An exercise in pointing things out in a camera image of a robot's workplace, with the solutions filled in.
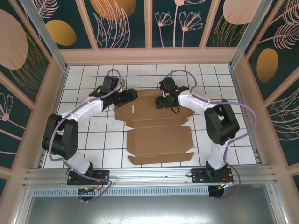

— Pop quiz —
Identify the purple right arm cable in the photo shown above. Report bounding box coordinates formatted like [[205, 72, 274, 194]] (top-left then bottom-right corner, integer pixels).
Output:
[[165, 69, 259, 201]]

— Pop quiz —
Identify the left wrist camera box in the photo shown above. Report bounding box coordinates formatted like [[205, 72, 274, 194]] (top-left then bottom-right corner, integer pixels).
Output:
[[116, 79, 127, 92]]

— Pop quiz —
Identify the orange circle leaf wall panel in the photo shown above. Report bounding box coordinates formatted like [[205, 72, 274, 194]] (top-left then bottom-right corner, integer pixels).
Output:
[[80, 0, 148, 49]]

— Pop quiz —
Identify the small circuit board with wires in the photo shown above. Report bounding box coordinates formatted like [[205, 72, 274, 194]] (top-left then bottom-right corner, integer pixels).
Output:
[[78, 186, 105, 195]]

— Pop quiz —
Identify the orange connector with wires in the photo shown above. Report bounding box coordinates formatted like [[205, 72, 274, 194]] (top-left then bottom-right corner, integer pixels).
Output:
[[218, 174, 234, 190]]

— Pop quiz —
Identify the pink flowers wall panel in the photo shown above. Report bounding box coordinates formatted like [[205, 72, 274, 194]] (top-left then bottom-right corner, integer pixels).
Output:
[[149, 0, 210, 49]]

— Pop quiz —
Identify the slotted metal cable tray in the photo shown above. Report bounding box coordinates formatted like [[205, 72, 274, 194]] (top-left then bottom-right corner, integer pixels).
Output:
[[32, 186, 210, 197]]

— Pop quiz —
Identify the long aluminium mounting rail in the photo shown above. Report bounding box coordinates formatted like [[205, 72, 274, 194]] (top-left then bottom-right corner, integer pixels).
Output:
[[22, 165, 278, 188]]

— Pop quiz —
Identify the pink circle golden lines panel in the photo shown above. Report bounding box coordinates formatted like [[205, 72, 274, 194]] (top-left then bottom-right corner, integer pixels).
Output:
[[204, 0, 257, 49]]

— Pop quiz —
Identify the aluminium corner post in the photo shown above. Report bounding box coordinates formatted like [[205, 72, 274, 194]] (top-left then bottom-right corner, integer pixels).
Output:
[[20, 0, 69, 73], [228, 0, 273, 70]]

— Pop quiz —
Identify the aluminium side rail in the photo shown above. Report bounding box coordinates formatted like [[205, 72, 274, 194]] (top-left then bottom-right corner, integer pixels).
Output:
[[35, 65, 70, 169], [229, 65, 266, 167]]

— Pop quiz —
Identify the orange oval fern wall panel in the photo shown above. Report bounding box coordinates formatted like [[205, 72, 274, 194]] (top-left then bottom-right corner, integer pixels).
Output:
[[245, 0, 299, 102]]

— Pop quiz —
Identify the brown cardboard box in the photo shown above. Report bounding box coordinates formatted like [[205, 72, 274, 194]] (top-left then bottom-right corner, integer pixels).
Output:
[[114, 88, 196, 166]]

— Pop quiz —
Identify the single pink flower wall panel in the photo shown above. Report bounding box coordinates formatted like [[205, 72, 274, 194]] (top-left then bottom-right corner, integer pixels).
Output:
[[0, 80, 33, 170]]

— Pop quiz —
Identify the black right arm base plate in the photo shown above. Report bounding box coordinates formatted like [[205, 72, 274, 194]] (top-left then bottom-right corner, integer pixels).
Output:
[[191, 168, 234, 184]]

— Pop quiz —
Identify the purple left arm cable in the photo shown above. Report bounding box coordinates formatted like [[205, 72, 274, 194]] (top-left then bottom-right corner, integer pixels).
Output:
[[48, 68, 124, 203]]

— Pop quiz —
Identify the orange oval feather wall panel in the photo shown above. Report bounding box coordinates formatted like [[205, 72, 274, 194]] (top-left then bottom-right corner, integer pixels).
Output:
[[38, 0, 94, 49]]

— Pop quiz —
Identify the grey metal sheet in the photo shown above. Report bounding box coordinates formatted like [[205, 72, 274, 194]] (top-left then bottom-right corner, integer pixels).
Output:
[[14, 184, 291, 224]]

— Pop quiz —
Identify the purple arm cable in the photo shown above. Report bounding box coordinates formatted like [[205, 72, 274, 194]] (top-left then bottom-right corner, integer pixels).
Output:
[[165, 69, 259, 201], [48, 68, 124, 203]]

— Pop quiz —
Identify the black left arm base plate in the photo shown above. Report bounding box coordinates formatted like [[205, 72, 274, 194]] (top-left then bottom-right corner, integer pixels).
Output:
[[67, 169, 110, 186]]

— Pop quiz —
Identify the pink fern wall panel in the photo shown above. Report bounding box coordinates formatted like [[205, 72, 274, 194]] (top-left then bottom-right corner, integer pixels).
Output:
[[266, 80, 299, 167]]

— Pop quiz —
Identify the large pink circle wall panel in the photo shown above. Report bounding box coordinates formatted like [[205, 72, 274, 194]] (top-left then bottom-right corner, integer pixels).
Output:
[[0, 0, 52, 105]]

